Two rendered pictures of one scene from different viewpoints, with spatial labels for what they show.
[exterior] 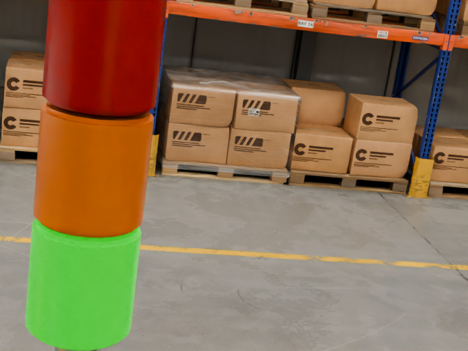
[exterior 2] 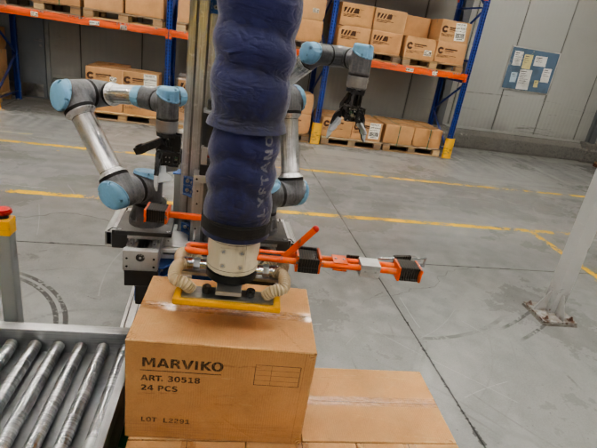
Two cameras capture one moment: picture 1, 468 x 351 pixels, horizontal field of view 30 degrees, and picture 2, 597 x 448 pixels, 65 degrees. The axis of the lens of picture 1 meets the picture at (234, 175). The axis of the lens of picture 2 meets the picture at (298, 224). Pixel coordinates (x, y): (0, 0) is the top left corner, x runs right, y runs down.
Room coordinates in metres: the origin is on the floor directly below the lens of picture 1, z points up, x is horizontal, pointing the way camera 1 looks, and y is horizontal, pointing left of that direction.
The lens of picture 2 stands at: (-0.34, -1.64, 1.88)
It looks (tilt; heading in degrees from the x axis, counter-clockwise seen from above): 22 degrees down; 359
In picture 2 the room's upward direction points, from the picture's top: 9 degrees clockwise
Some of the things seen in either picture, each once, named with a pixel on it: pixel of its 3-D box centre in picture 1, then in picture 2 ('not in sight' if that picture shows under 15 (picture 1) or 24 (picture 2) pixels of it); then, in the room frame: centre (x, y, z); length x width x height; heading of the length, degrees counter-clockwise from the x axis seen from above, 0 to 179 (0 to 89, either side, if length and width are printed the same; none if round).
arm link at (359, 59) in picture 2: not in sight; (361, 60); (1.44, -1.80, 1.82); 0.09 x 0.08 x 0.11; 38
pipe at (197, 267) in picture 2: not in sight; (231, 268); (1.05, -1.46, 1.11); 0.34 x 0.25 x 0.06; 96
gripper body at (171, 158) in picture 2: not in sight; (168, 148); (1.28, -1.17, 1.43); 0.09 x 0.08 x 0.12; 96
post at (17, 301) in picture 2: not in sight; (13, 318); (1.40, -0.46, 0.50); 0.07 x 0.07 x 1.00; 9
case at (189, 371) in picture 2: not in sight; (223, 356); (1.05, -1.47, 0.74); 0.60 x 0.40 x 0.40; 97
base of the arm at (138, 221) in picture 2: not in sight; (147, 211); (1.49, -1.02, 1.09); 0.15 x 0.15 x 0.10
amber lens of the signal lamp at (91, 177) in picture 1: (93, 164); not in sight; (0.38, 0.06, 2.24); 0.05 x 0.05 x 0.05
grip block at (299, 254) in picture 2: not in sight; (306, 260); (1.08, -1.71, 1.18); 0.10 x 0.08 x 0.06; 6
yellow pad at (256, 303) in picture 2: not in sight; (228, 293); (0.95, -1.47, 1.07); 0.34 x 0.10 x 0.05; 96
